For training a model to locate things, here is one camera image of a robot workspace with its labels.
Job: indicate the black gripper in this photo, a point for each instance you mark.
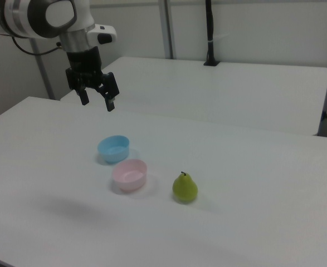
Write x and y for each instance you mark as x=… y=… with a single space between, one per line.
x=85 y=64

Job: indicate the green pear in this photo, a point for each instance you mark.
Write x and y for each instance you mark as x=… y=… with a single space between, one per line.
x=185 y=189

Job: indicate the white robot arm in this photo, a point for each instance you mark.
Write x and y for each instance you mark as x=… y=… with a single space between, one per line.
x=26 y=16

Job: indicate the light blue plastic bowl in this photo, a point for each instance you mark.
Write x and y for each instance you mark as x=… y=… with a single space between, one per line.
x=113 y=148

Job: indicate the pink plastic bowl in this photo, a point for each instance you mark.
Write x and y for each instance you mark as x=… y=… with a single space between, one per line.
x=129 y=176

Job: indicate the white side table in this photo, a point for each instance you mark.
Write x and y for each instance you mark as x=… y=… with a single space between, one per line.
x=207 y=91

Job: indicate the black clamped stand pole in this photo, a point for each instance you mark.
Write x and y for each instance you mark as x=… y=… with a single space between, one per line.
x=210 y=27

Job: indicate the grey partition post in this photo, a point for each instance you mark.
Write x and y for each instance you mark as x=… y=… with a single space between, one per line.
x=166 y=27
x=44 y=75

